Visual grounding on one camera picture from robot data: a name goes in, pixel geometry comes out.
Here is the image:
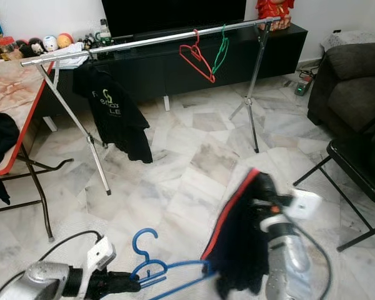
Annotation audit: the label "blue plastic hanger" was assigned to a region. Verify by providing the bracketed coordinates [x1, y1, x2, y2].
[130, 228, 213, 300]

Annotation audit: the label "navy shirt with red trim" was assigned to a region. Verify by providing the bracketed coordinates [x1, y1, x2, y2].
[201, 167, 273, 299]

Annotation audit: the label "green plastic hanger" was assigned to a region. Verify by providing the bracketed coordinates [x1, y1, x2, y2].
[211, 25, 230, 76]

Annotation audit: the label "red plastic hanger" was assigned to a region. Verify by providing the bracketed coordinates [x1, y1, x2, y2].
[179, 29, 216, 84]

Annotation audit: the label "black folding chair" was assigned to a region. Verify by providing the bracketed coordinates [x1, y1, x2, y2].
[294, 137, 375, 251]

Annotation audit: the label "black garment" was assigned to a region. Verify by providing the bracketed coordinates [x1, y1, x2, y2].
[0, 112, 29, 204]

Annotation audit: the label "dark brown sofa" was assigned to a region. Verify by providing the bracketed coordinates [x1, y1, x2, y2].
[306, 42, 375, 138]

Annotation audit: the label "marble folding table red edge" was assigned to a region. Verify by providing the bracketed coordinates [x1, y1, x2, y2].
[0, 59, 74, 241]

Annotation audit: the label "black television cabinet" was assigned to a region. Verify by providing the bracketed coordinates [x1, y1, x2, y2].
[41, 24, 308, 116]

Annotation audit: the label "black printed t-shirt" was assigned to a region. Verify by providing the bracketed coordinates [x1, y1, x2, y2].
[73, 62, 154, 164]

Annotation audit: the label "light grey patterned cloth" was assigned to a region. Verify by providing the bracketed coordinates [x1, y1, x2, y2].
[322, 30, 375, 54]

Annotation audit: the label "red robed figurine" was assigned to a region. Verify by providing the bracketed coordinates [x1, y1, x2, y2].
[256, 0, 296, 31]

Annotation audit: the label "jar with red lid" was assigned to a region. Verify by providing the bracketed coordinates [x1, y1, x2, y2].
[0, 36, 19, 60]

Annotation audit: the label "silver metal clothes rack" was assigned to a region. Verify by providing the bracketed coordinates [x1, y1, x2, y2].
[21, 17, 283, 196]

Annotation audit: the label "black flat television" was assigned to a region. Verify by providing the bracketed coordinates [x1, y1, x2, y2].
[101, 0, 248, 39]

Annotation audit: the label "black and white plush toy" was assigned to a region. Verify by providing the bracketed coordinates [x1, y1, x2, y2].
[30, 37, 46, 57]

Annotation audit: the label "white round toy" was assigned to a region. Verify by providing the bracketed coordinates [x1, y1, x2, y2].
[42, 36, 59, 52]

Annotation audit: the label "stack of white papers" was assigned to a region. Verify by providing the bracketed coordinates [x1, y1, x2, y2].
[47, 42, 89, 68]

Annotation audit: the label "clear bottle green label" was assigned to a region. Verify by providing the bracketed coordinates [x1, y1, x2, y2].
[99, 19, 112, 46]

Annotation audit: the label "orange round toy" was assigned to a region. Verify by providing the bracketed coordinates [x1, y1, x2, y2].
[57, 33, 74, 49]

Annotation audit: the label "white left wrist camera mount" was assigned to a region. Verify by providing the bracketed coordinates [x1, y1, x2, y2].
[77, 236, 118, 294]

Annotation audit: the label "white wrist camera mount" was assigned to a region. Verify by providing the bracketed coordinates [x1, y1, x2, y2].
[77, 236, 118, 294]
[283, 187, 324, 221]

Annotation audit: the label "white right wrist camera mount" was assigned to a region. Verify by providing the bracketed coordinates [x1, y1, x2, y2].
[283, 187, 324, 221]

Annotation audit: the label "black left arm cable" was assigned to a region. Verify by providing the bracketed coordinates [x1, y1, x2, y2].
[39, 230, 104, 266]

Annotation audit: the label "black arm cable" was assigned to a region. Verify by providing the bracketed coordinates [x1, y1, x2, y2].
[294, 219, 333, 300]
[39, 230, 104, 266]

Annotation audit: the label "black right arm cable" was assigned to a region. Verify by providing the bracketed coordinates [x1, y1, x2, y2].
[294, 219, 333, 300]

